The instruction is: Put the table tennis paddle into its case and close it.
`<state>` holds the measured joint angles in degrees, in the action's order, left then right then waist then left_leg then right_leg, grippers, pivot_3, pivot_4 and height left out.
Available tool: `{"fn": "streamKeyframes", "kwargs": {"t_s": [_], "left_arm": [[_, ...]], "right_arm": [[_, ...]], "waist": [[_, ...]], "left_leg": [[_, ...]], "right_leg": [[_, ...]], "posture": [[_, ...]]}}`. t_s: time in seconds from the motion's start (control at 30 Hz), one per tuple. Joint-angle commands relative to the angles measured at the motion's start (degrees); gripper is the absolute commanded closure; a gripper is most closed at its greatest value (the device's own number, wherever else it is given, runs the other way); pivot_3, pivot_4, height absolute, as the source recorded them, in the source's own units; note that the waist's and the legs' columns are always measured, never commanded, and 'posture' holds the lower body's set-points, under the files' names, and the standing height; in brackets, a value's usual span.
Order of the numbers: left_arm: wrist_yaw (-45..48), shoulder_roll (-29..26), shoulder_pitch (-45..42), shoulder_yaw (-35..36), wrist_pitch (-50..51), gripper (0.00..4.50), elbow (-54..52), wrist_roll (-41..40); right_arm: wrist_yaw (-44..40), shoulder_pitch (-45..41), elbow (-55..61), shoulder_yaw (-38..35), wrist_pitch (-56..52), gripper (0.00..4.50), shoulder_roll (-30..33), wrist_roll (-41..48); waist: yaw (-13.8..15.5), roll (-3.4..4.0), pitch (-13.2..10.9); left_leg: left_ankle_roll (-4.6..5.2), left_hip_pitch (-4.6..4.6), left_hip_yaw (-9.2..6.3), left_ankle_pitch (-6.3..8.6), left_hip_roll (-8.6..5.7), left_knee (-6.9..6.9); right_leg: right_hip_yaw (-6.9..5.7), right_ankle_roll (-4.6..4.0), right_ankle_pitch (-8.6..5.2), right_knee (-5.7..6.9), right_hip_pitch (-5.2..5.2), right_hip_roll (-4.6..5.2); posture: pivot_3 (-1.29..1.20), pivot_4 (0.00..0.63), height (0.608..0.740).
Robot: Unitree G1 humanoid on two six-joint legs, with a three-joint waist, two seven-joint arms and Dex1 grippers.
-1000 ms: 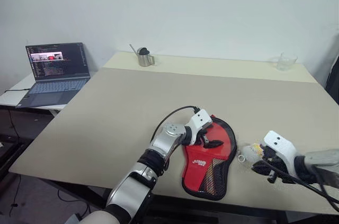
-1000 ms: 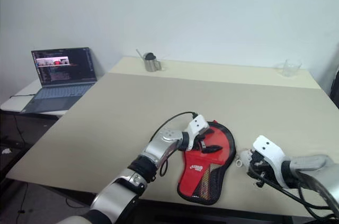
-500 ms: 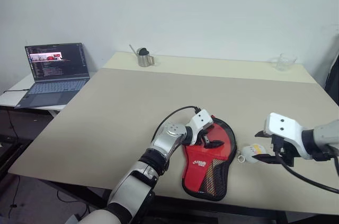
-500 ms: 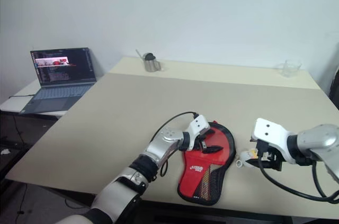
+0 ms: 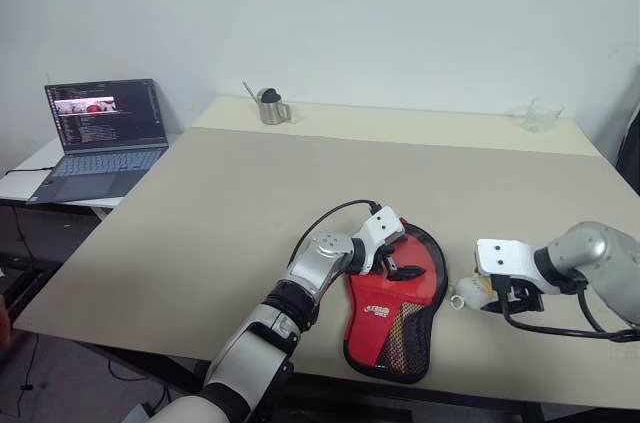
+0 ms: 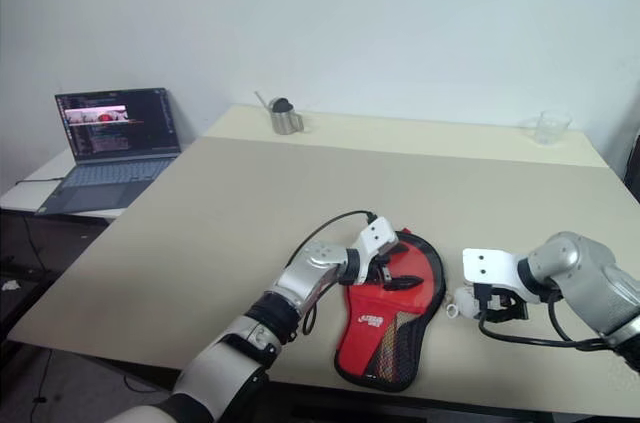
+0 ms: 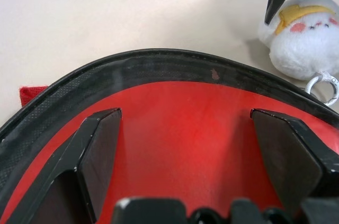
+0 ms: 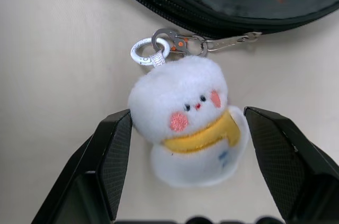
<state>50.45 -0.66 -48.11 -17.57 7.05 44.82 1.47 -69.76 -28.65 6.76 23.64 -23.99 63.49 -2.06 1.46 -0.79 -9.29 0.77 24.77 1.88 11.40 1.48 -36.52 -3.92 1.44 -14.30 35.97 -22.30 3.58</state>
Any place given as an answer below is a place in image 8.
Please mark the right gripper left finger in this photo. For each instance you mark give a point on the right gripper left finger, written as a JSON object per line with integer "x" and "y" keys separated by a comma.
{"x": 87, "y": 176}

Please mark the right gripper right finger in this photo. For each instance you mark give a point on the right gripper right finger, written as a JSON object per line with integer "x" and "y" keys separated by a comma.
{"x": 291, "y": 165}

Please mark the black red paddle case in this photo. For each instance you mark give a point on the black red paddle case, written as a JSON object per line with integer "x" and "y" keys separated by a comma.
{"x": 212, "y": 9}

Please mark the silver carabiner clip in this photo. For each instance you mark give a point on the silver carabiner clip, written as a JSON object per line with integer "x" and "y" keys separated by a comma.
{"x": 178, "y": 39}

